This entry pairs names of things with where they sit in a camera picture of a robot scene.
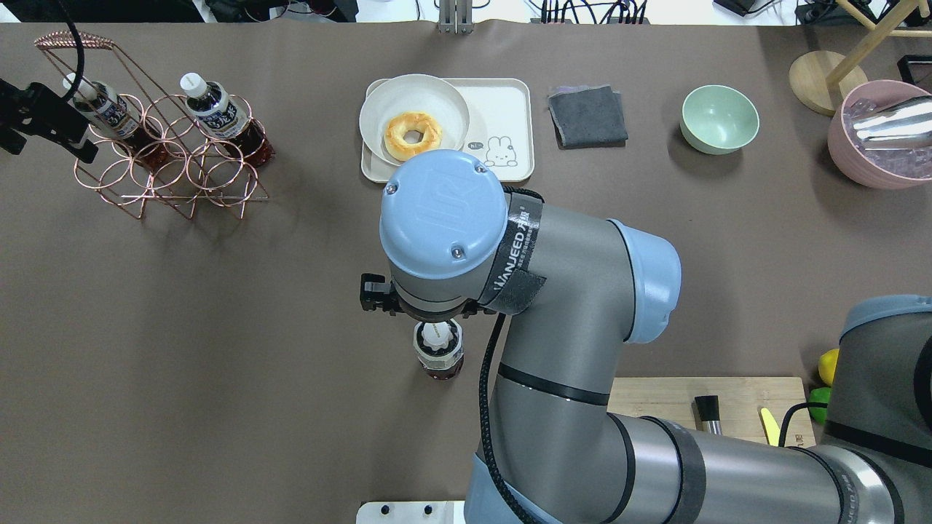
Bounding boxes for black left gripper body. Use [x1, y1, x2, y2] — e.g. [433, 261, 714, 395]
[1, 79, 98, 164]

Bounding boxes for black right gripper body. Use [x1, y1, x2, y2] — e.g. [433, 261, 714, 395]
[360, 273, 497, 322]

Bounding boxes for tea bottle white cap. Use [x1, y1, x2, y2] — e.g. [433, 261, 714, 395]
[413, 319, 464, 381]

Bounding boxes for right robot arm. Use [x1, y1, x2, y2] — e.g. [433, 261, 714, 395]
[360, 150, 931, 523]

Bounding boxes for left tea bottle in rack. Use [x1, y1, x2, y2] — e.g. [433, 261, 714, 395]
[72, 79, 170, 170]

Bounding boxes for tea bottle in rack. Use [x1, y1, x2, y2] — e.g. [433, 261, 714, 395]
[179, 72, 275, 169]
[72, 79, 170, 170]

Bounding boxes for right tea bottle in rack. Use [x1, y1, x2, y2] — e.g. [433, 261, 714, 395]
[179, 72, 275, 169]

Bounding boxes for cream serving tray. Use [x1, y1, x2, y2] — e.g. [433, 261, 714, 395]
[360, 79, 534, 183]

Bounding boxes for glazed donut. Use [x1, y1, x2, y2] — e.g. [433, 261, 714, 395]
[383, 111, 445, 162]

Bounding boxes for white plate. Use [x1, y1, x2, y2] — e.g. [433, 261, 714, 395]
[359, 74, 470, 166]

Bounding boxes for grey folded cloth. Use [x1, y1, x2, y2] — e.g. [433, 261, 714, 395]
[547, 85, 629, 149]

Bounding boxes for wooden cutting board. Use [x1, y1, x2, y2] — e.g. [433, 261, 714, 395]
[608, 377, 805, 443]

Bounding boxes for mint green bowl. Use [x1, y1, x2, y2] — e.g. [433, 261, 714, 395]
[679, 85, 760, 155]

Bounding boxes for yellow peeler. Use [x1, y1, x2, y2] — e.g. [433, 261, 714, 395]
[758, 407, 782, 447]

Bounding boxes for green lime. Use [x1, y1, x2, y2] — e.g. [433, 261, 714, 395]
[807, 386, 832, 426]

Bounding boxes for yellow lemon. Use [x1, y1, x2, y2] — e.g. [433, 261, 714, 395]
[818, 347, 840, 387]

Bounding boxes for pink ice bucket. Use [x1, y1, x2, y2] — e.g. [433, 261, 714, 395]
[826, 79, 930, 189]

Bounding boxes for wooden stand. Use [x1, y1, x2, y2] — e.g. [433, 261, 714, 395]
[789, 1, 931, 116]

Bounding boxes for clear ice cubes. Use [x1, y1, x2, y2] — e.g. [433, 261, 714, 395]
[846, 99, 930, 177]

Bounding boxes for metal ice scoop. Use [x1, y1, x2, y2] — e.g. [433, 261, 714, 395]
[851, 95, 931, 150]

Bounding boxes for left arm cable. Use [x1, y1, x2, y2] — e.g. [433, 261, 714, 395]
[55, 0, 86, 103]

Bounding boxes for copper wire bottle rack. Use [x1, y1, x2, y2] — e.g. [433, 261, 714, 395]
[34, 31, 269, 220]

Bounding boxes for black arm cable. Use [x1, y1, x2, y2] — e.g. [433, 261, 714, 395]
[478, 311, 543, 524]

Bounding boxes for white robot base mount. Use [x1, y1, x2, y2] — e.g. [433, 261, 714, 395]
[355, 501, 465, 523]

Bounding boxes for black handled knife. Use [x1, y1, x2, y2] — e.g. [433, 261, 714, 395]
[695, 394, 723, 437]

